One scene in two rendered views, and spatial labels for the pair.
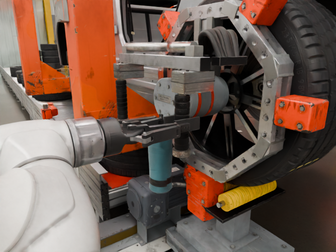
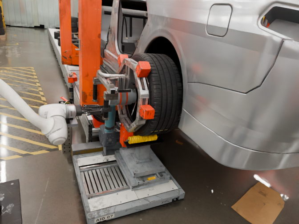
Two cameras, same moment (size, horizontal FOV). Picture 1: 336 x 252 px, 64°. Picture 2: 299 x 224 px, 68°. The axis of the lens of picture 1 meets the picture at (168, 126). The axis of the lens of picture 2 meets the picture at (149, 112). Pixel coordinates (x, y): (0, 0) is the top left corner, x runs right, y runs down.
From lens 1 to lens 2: 0.99 m
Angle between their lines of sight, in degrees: 9
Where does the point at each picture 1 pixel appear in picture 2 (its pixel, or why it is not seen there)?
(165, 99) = not seen: hidden behind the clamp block
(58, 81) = not seen: hidden behind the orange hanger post
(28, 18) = (67, 17)
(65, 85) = not seen: hidden behind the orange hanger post
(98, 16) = (93, 50)
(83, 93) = (82, 83)
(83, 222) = (63, 131)
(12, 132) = (50, 107)
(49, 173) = (58, 119)
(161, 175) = (108, 125)
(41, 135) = (58, 109)
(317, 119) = (148, 115)
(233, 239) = (139, 158)
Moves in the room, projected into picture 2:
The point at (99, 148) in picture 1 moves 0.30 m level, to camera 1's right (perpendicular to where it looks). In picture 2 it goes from (74, 114) to (119, 122)
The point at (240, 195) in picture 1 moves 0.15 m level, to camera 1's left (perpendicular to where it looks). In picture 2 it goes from (136, 138) to (118, 135)
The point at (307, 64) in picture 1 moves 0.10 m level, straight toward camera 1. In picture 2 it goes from (153, 95) to (144, 98)
